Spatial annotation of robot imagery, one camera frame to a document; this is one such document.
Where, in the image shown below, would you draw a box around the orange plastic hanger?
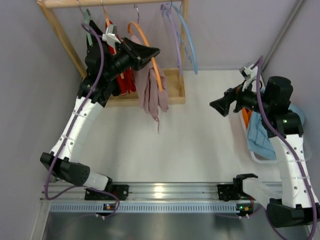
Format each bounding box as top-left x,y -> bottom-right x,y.
127,4 -> 163,92

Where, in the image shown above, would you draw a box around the dusty pink trousers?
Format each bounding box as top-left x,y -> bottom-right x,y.
129,34 -> 170,135

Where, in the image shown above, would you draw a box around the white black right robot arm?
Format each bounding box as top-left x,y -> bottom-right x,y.
209,76 -> 320,228

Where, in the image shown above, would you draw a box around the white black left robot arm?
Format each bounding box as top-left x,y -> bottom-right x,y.
40,37 -> 160,191

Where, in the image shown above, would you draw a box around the light orange hanger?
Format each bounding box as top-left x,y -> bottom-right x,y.
100,0 -> 124,80

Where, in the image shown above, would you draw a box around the purple plastic hanger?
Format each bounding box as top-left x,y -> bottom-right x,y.
160,4 -> 183,77

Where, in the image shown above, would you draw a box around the light blue plastic hanger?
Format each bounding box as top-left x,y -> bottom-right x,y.
166,2 -> 198,75

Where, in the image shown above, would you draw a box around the mint green hanger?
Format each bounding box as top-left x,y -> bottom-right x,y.
77,0 -> 93,47

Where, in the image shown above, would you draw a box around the orange garment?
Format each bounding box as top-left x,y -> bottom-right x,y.
242,108 -> 252,129

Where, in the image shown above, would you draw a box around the red garment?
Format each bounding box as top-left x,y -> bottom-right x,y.
104,21 -> 137,96

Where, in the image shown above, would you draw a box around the black garment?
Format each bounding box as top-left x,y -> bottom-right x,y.
85,20 -> 117,97

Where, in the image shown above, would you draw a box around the wooden clothes rack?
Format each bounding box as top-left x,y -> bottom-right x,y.
36,0 -> 189,107

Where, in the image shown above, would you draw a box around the light blue garment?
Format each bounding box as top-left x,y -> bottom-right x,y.
246,103 -> 306,160

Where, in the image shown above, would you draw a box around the white laundry basket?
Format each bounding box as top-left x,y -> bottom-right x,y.
239,110 -> 312,165

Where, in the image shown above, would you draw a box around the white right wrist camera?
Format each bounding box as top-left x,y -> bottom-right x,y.
239,64 -> 258,92

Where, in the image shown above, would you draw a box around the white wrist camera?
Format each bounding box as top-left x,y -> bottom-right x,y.
102,24 -> 120,48
239,64 -> 258,92

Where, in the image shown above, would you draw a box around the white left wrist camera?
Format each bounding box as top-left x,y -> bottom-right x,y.
102,24 -> 120,48

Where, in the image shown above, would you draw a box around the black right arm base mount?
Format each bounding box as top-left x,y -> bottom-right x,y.
217,184 -> 248,202

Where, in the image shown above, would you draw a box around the grey slotted cable duct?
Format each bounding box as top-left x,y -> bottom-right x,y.
50,202 -> 243,214

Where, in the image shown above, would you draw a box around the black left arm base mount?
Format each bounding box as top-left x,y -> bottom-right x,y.
84,184 -> 129,201

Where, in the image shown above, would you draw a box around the aluminium mounting rail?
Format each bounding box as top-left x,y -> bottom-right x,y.
41,174 -> 283,201

